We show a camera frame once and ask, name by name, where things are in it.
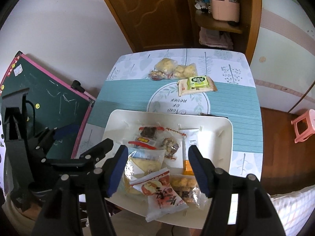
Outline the large yellow cake bag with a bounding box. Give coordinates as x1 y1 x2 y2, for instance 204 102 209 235
123 147 166 195

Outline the dark brownie red packet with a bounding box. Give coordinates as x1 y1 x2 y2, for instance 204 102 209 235
128 126 165 150

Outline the orange fried snack bag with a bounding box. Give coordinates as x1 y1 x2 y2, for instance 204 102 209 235
170 175 209 209

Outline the nut cluster snack packet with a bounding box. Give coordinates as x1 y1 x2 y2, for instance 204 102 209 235
160 137 179 160

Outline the red apple print packet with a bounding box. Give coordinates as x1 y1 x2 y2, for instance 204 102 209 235
130 168 188 222

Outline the white plastic tray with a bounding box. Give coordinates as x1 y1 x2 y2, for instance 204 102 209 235
97 109 233 229

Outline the Lipo biscuit packet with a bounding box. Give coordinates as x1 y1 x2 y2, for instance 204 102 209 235
166 127 201 175

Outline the white checkered bedding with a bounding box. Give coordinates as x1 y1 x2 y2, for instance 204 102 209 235
270 185 314 235

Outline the pink plastic stool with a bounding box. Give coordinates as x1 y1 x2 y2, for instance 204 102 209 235
291 109 315 143

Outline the round yellow pastry bag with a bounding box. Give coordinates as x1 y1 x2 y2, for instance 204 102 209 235
154 58 178 79

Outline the lumpy yellow pastry bag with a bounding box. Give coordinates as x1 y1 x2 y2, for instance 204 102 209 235
172 63 197 79

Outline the green label snack pack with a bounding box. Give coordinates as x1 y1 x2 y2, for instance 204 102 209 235
187 76 209 90

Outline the leaf patterned teal tablecloth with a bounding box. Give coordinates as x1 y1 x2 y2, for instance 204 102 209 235
78 49 263 177

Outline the wooden door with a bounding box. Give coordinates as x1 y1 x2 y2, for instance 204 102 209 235
104 0 194 52

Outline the pale sliding wardrobe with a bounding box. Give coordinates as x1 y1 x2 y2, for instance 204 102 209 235
250 0 314 114

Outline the wooden shelf cabinet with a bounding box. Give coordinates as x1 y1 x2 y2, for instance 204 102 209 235
188 0 262 62

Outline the pink storage basket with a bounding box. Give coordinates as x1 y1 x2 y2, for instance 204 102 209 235
210 0 240 23

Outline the green chalkboard pink frame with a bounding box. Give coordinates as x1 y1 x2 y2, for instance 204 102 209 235
1 51 94 159

